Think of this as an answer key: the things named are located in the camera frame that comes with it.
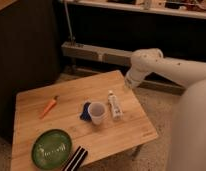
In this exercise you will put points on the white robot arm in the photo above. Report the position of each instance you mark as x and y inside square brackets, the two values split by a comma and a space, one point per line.
[187, 150]

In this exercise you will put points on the translucent plastic cup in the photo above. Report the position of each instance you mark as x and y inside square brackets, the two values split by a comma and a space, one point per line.
[97, 111]

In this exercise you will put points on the wooden table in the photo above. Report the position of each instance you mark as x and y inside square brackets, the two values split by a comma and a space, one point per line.
[111, 137]

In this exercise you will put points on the white tube bottle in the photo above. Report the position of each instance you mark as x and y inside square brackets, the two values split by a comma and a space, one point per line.
[115, 107]

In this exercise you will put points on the blue cloth object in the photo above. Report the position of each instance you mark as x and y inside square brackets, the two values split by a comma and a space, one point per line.
[85, 114]

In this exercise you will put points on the metal pole stand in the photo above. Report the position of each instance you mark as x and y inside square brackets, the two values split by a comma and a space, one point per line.
[71, 37]

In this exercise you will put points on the orange toy carrot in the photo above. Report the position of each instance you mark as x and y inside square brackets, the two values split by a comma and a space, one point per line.
[49, 106]

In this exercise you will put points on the green round plate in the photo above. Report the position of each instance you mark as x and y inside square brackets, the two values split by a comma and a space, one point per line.
[51, 149]

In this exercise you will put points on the black white striped block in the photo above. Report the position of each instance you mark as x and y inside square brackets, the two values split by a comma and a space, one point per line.
[76, 160]

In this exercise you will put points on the white shelf ledge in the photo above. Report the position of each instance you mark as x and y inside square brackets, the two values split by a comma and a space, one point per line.
[181, 8]

